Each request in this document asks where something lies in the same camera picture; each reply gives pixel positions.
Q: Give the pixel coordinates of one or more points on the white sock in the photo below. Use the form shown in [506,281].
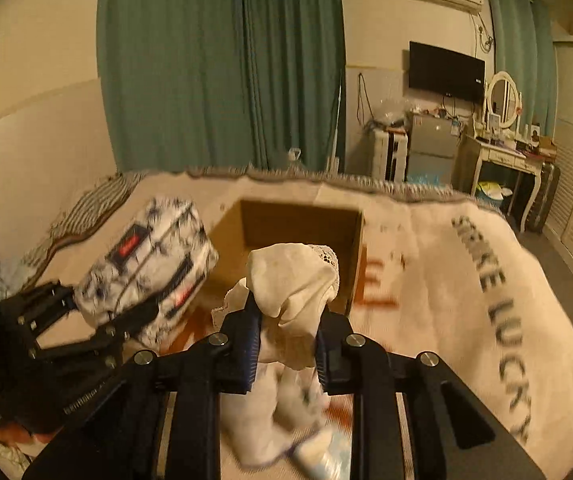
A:
[283,406]

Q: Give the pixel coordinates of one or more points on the green curtain right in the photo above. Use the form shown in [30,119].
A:
[522,30]

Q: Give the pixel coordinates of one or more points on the cream lace-trimmed cloth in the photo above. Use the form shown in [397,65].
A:
[291,284]

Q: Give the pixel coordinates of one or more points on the clear water jug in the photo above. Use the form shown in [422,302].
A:
[293,157]

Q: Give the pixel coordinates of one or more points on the white suitcase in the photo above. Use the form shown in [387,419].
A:
[389,154]

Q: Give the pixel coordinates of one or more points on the white dressing table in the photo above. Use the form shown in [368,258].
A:
[476,159]

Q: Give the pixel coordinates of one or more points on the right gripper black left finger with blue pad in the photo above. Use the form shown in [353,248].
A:
[158,416]

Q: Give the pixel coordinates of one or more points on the grey mini fridge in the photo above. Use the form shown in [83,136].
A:
[433,144]

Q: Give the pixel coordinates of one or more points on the teal waste basket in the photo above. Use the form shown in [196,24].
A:
[493,194]

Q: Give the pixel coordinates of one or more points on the white oval vanity mirror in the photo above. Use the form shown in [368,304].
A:
[502,102]

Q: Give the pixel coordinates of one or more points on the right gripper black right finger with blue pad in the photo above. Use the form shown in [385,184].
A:
[412,417]

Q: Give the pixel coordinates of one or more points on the dark upright suitcase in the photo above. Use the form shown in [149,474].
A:
[539,212]

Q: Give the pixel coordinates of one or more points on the cream woven lettered blanket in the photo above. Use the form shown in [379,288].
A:
[437,271]

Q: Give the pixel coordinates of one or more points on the blue tissue pack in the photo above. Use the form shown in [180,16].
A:
[325,455]

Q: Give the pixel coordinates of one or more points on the brown cardboard box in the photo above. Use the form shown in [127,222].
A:
[294,234]

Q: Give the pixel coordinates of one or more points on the black wall television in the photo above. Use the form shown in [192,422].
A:
[446,72]

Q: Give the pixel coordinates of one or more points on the blue plastic bag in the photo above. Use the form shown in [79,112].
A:
[424,179]

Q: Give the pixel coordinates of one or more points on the black white patterned pouch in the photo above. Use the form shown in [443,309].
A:
[164,254]

